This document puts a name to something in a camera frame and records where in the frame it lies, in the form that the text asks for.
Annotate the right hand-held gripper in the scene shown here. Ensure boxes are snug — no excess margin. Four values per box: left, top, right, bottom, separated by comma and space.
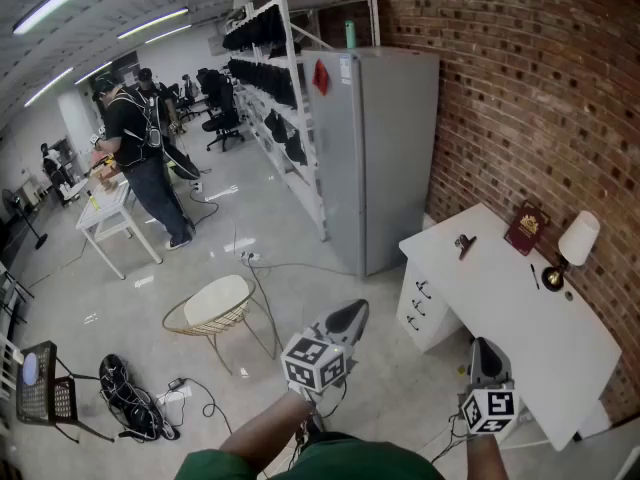
459, 336, 519, 437

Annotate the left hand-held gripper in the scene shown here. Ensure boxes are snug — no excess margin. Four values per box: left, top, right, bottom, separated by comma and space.
280, 297, 371, 405

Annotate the metal binder clip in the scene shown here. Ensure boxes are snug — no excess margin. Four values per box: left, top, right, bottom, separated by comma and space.
454, 234, 478, 261

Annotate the person's left forearm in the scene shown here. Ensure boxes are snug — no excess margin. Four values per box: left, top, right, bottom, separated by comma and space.
218, 390, 315, 469

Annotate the person's right forearm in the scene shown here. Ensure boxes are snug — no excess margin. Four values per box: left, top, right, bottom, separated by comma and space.
467, 430, 509, 480

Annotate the white desk drawer unit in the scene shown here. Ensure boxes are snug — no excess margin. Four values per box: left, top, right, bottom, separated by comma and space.
395, 258, 464, 355

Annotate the round wicker chair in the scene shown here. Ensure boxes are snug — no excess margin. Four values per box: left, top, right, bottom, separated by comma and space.
161, 273, 284, 376

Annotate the person's green shirt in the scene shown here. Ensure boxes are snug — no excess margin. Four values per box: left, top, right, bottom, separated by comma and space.
174, 431, 447, 480

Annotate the dark red hardcover book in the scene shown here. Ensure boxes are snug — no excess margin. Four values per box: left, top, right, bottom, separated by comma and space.
503, 199, 552, 257

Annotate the white metal shelving rack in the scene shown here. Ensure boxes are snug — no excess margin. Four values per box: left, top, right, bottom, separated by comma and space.
221, 0, 382, 244

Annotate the white shade table lamp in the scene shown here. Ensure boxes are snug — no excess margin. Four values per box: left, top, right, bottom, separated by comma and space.
541, 210, 601, 294

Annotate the black round reflector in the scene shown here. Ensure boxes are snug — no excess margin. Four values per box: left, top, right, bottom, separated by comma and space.
161, 142, 202, 182

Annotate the red fridge sticker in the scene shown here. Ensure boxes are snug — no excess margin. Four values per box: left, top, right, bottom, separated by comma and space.
311, 58, 333, 97

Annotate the row of black bags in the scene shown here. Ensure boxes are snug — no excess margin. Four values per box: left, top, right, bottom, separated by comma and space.
221, 4, 309, 167

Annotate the white work table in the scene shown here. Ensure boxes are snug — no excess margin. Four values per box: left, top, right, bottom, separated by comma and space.
75, 177, 164, 281

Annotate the black mesh chair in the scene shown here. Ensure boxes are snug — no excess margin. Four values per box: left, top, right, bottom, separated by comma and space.
14, 339, 119, 445

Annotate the ceiling strip light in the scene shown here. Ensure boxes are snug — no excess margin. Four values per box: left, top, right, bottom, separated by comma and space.
144, 23, 194, 45
74, 59, 114, 86
11, 0, 129, 37
23, 66, 76, 109
116, 7, 191, 41

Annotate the black standing fan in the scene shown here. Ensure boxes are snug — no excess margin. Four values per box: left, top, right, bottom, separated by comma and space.
0, 187, 49, 251

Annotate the floor power cable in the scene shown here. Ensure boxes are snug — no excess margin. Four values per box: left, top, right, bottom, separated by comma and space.
242, 257, 362, 278

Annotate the black cable bundle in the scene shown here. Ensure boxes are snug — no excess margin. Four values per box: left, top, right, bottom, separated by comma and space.
98, 353, 167, 442

